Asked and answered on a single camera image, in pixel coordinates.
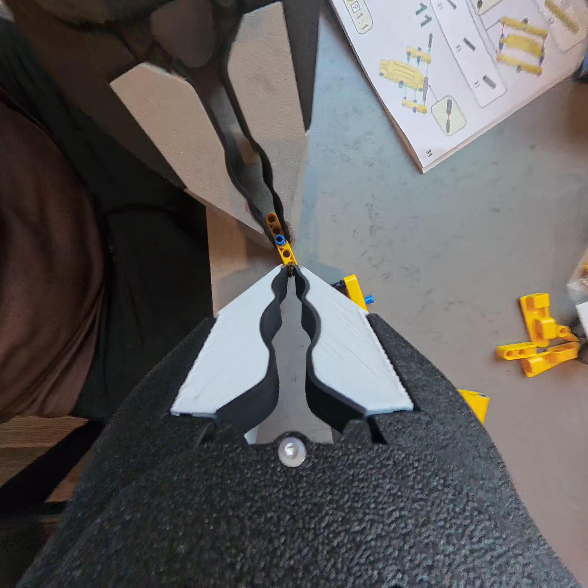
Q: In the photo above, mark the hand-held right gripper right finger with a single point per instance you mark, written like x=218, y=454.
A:
x=353, y=363

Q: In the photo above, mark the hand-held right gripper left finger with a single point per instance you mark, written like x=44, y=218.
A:
x=225, y=363

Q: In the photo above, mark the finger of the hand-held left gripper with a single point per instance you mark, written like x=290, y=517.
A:
x=271, y=92
x=179, y=128

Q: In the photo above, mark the yellow five-hole beam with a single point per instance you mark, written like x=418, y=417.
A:
x=356, y=289
x=287, y=252

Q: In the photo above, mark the large yellow panel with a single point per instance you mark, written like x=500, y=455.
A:
x=475, y=404

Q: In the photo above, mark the grey desk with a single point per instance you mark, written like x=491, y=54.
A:
x=436, y=229

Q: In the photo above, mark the person's legs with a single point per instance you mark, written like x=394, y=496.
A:
x=151, y=275

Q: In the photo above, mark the open instruction booklet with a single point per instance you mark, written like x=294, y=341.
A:
x=459, y=69

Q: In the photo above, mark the yellow three-hole beam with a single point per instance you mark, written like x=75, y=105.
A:
x=517, y=351

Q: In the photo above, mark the yellow angled panel piece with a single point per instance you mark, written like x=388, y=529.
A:
x=537, y=317

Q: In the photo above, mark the yellow curved panel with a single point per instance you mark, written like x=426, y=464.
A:
x=549, y=360

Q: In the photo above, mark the person's brown sweater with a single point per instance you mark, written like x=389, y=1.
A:
x=46, y=275

